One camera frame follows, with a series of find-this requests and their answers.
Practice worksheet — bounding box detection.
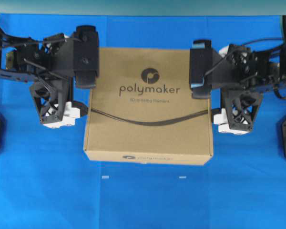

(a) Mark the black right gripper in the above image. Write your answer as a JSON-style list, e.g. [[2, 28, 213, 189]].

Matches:
[[189, 39, 251, 99]]

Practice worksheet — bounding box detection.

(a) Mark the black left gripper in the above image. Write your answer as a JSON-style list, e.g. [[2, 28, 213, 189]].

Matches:
[[40, 25, 100, 88]]

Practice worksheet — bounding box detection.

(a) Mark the brown polymaker cardboard box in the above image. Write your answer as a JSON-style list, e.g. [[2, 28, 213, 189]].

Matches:
[[83, 48, 213, 165]]

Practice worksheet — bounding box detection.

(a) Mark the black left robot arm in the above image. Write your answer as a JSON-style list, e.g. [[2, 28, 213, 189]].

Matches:
[[0, 25, 99, 89]]

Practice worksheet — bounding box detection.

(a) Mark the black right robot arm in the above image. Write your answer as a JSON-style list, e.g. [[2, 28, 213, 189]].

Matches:
[[189, 15, 286, 102]]

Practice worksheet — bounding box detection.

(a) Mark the blue table cloth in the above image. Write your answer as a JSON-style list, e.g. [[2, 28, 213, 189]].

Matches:
[[0, 14, 286, 229]]

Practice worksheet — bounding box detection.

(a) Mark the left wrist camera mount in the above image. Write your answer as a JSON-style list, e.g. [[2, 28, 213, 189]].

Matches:
[[30, 78, 88, 129]]

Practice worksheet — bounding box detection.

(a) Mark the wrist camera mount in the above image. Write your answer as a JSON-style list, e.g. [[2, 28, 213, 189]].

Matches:
[[212, 89, 263, 135], [30, 78, 88, 129]]

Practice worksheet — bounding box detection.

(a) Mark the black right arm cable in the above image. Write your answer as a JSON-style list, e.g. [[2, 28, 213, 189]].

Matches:
[[204, 37, 286, 78]]

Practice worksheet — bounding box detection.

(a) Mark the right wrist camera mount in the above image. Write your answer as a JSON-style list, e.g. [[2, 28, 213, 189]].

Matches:
[[212, 89, 263, 135]]

